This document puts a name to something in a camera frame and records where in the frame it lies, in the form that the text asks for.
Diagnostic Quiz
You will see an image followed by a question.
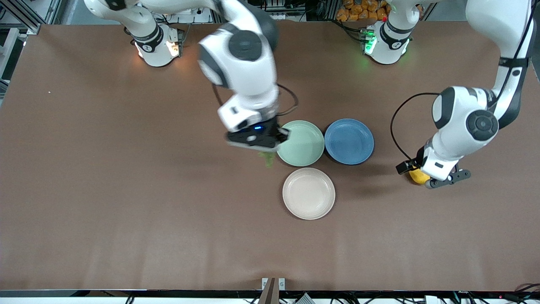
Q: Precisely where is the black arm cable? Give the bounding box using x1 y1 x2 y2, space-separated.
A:
212 82 299 118
390 0 534 167

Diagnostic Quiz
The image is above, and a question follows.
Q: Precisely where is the yellow lemon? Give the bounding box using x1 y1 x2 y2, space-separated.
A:
408 168 430 185

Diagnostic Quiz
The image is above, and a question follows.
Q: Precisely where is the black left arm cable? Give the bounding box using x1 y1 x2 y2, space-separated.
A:
390 0 534 167

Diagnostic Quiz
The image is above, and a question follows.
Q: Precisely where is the beige plate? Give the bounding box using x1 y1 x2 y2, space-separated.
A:
282 168 336 220

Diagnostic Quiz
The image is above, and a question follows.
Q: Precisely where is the grey equipment rack box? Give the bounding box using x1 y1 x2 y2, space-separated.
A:
264 0 306 22

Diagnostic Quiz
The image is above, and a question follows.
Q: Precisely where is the blue plate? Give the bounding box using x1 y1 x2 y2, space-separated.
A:
324 118 375 165

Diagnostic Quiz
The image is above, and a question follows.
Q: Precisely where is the silver metal table bracket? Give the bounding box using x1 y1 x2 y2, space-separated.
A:
262 277 286 291

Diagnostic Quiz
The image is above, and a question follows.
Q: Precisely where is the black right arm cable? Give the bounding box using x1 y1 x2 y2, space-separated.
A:
212 82 299 118

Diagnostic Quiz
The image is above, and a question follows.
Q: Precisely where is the brown camera pole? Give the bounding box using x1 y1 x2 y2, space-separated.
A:
258 277 277 304

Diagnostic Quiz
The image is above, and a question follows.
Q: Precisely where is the aluminium frame profile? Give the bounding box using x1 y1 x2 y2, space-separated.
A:
0 0 43 35

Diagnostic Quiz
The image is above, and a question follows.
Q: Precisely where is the light green plate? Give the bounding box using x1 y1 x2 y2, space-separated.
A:
276 120 325 167

